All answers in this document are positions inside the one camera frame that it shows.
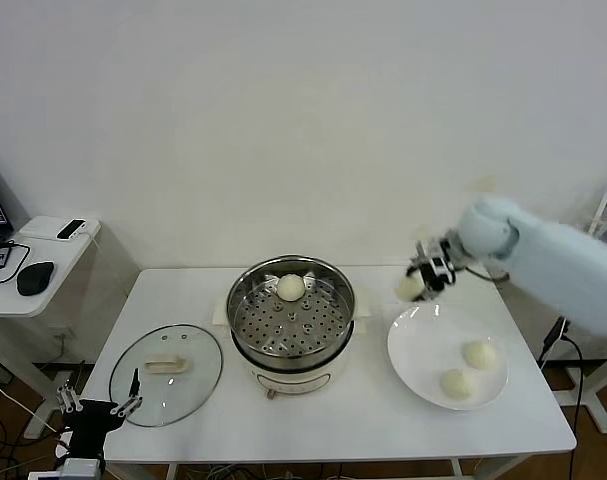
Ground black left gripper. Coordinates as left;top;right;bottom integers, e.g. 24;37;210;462
56;359;144;460

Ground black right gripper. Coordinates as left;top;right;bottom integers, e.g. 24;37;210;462
405;238;459;304

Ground white steamed baozi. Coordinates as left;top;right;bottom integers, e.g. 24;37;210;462
462;340;498;371
276;274;305;303
440;368;479;404
396;277;424;303

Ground glass lid with cream handle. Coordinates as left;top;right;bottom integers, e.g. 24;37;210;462
108;323;224;428

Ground stainless steel steamer basket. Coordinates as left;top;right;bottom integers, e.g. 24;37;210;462
212;254;373;369

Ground white round plate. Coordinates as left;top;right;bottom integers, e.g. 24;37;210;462
387;303;510;412

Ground black computer mouse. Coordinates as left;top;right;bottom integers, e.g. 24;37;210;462
16;260;57;296

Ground black and white smartphone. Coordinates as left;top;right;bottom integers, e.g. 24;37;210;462
56;218;89;241

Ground flat white box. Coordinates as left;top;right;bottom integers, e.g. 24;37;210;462
20;215;97;242

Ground clear plastic drink cup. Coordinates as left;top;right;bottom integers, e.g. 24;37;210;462
585;208;607;236

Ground white wall socket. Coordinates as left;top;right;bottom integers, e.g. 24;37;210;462
50;323;78;346

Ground white floor cable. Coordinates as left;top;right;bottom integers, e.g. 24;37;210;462
0;372;67;437

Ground black cable with plug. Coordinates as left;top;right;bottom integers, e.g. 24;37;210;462
538;315;584;480

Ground black adapter with cable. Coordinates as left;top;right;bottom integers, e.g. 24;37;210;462
0;239;34;286

